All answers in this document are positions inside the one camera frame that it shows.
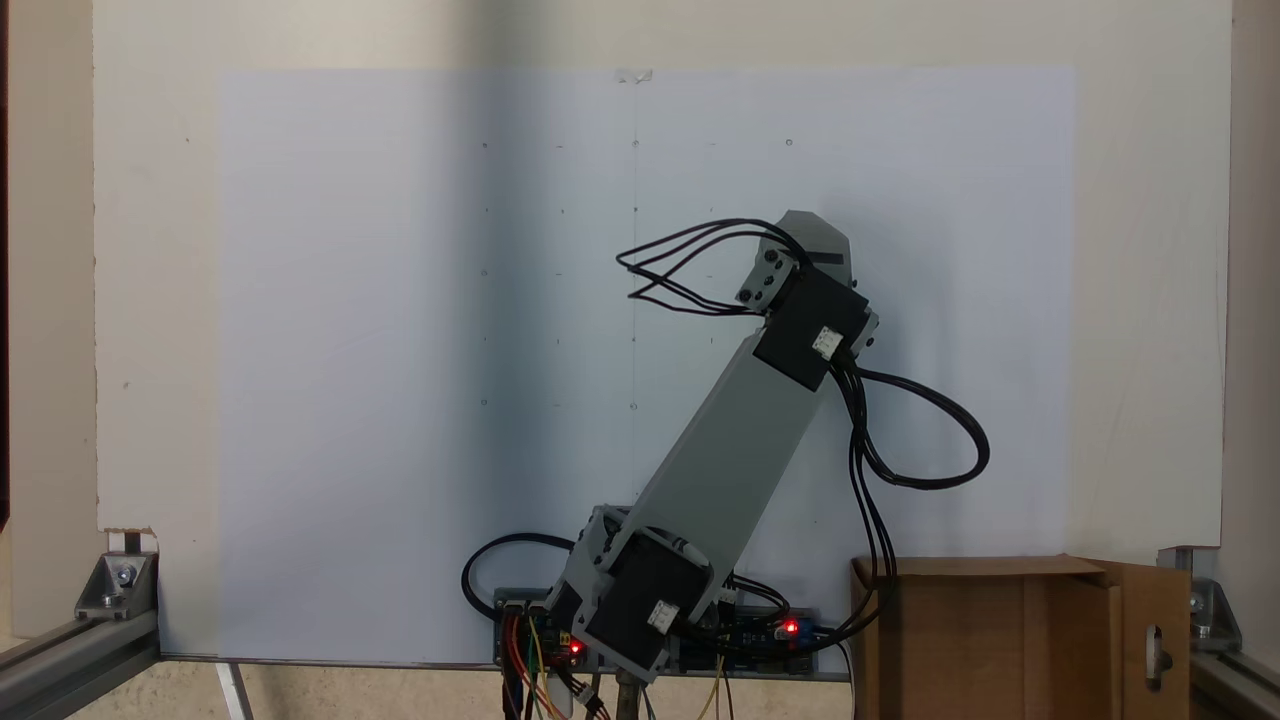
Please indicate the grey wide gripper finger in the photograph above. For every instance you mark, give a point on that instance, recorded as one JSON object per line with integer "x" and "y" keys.
{"x": 815, "y": 235}

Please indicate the blue circuit board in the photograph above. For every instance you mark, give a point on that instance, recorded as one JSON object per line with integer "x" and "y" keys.
{"x": 790, "y": 640}

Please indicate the brown cardboard box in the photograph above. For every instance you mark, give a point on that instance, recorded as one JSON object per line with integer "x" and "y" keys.
{"x": 1000, "y": 640}

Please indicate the grey board mounting plate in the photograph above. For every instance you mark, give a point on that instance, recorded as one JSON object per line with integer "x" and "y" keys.
{"x": 510, "y": 597}

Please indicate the circuit board with jumper pins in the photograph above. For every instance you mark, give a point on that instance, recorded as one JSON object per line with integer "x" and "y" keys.
{"x": 530, "y": 625}

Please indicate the white paper sheet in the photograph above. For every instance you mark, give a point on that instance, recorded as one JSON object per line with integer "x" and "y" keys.
{"x": 350, "y": 350}

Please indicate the white metal strip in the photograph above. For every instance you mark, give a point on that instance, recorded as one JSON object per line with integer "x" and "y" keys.
{"x": 233, "y": 692}

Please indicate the metal corner bracket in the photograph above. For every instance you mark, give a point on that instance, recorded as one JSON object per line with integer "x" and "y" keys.
{"x": 1212, "y": 615}
{"x": 120, "y": 585}

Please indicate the aluminium frame post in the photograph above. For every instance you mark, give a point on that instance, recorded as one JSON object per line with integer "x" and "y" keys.
{"x": 1240, "y": 685}
{"x": 70, "y": 660}

